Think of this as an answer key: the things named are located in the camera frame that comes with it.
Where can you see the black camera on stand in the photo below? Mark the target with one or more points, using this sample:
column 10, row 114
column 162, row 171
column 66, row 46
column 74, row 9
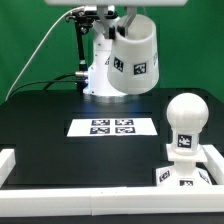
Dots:
column 93, row 80

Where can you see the white right border block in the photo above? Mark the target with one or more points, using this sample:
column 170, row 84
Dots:
column 214, row 163

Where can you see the white border block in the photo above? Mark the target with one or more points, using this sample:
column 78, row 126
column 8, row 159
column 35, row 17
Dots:
column 7, row 163
column 214, row 163

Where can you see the white lamp bulb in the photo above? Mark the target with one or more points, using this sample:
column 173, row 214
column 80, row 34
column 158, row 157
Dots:
column 187, row 114

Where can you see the white marker sheet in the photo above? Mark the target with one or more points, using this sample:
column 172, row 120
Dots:
column 111, row 127

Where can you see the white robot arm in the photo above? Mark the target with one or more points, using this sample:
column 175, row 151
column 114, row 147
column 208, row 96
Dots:
column 125, row 55

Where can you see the white lamp base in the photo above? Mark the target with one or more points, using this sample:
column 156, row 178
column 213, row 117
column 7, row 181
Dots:
column 183, row 172

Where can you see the white left border block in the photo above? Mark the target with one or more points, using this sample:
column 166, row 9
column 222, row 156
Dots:
column 7, row 163

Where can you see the white front border rail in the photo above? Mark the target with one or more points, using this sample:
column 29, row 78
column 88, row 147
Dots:
column 110, row 201

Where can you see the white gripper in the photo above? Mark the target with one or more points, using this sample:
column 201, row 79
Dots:
column 125, row 22

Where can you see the white lamp shade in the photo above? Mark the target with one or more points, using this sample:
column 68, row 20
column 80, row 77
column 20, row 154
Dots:
column 133, row 66

